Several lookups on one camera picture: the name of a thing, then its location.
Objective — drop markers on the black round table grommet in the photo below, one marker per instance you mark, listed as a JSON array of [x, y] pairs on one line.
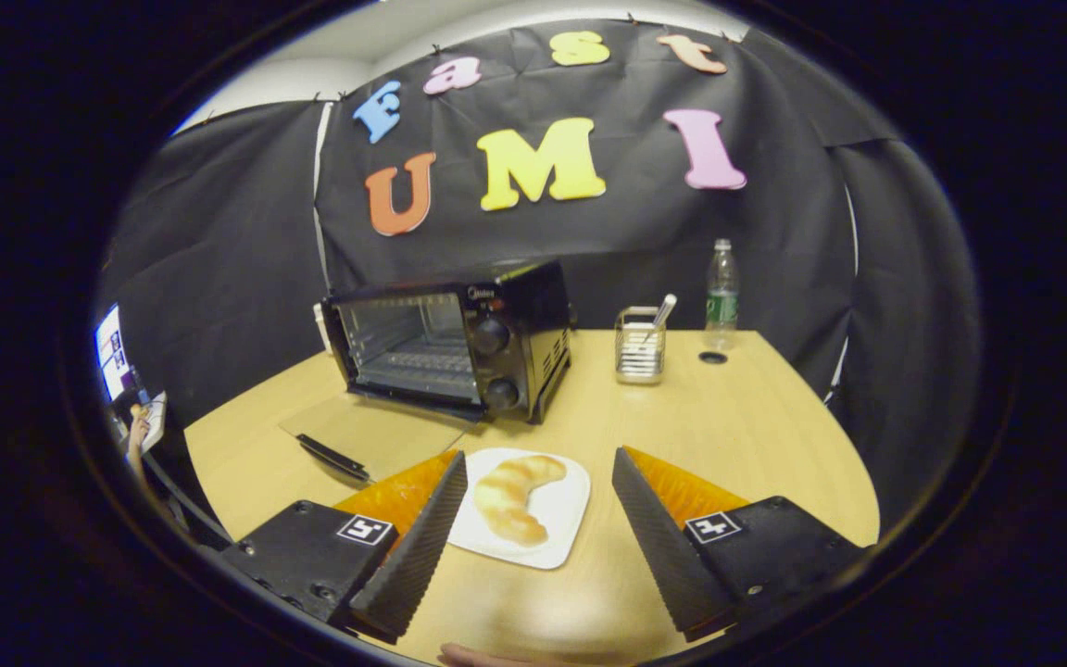
[[712, 357]]

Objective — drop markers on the golden croissant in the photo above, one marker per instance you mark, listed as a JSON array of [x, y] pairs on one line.
[[510, 500]]

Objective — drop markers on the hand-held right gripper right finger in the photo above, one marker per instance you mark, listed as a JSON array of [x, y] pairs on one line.
[[663, 547]]

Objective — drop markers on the white toaster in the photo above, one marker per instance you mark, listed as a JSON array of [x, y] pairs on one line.
[[320, 326]]

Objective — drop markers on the black electric oven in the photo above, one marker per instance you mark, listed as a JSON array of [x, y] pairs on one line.
[[506, 333]]

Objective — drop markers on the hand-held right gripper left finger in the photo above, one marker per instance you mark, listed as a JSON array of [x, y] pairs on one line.
[[418, 547]]

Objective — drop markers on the computer monitor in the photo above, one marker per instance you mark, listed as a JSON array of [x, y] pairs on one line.
[[114, 357]]

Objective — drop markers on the clear plastic water bottle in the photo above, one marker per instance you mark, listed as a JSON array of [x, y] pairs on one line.
[[721, 296]]

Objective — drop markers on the white spoon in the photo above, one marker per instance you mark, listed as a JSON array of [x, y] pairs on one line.
[[664, 310]]

